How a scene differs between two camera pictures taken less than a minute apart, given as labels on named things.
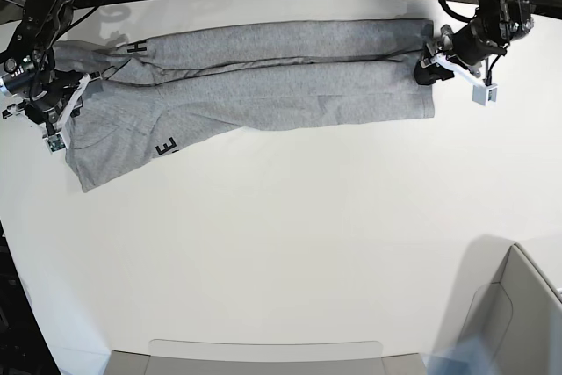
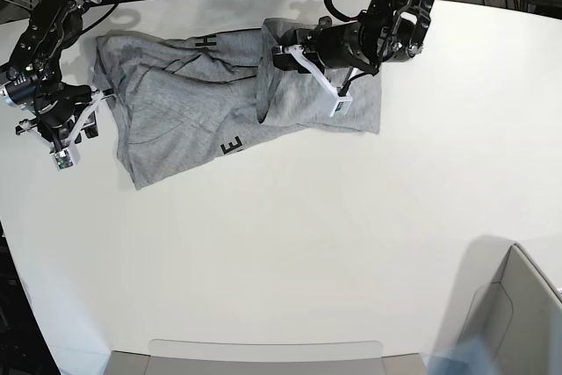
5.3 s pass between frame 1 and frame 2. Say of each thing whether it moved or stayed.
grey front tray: stayed
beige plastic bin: stayed
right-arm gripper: moved
